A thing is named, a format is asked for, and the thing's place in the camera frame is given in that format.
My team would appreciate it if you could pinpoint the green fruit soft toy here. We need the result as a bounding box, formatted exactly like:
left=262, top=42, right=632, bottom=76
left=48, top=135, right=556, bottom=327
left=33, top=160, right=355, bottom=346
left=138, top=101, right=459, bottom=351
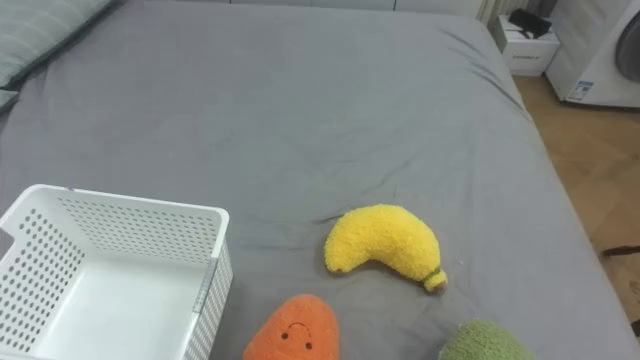
left=438, top=319, right=535, bottom=360

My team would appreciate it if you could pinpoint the grey bed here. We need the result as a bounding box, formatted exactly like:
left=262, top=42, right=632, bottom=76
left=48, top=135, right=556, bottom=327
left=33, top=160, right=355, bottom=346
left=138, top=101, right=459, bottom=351
left=0, top=0, right=640, bottom=360

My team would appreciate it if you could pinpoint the white bedside cabinet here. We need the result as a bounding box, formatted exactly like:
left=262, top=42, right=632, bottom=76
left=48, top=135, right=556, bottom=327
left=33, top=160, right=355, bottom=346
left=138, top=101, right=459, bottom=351
left=496, top=13, right=561, bottom=78

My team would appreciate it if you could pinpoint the black object on cabinet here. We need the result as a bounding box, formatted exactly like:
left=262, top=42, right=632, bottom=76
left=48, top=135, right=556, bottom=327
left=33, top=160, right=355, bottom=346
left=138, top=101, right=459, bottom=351
left=507, top=8, right=553, bottom=40

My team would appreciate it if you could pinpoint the grey-green pillow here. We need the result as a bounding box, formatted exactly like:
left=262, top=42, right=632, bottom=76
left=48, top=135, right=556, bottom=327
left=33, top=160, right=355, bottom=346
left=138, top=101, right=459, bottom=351
left=0, top=0, right=117, bottom=89

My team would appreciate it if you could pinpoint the black floor cable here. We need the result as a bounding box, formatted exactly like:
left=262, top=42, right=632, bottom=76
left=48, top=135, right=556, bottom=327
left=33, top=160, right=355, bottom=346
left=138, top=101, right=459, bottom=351
left=601, top=245, right=640, bottom=258

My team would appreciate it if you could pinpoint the white washing machine tower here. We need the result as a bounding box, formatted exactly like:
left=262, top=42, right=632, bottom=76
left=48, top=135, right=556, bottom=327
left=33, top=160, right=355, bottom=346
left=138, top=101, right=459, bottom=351
left=544, top=0, right=640, bottom=110

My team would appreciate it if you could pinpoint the white perforated plastic basket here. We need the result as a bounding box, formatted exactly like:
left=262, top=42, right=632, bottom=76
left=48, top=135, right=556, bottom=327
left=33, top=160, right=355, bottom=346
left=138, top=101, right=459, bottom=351
left=0, top=183, right=234, bottom=360

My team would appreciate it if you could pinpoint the yellow banana soft toy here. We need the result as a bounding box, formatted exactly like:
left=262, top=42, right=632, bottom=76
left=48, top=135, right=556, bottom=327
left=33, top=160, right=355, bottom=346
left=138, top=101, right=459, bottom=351
left=323, top=203, right=449, bottom=294

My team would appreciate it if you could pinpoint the orange carrot soft toy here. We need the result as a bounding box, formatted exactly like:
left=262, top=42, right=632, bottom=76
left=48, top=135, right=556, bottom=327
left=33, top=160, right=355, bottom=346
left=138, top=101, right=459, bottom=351
left=242, top=293, right=342, bottom=360

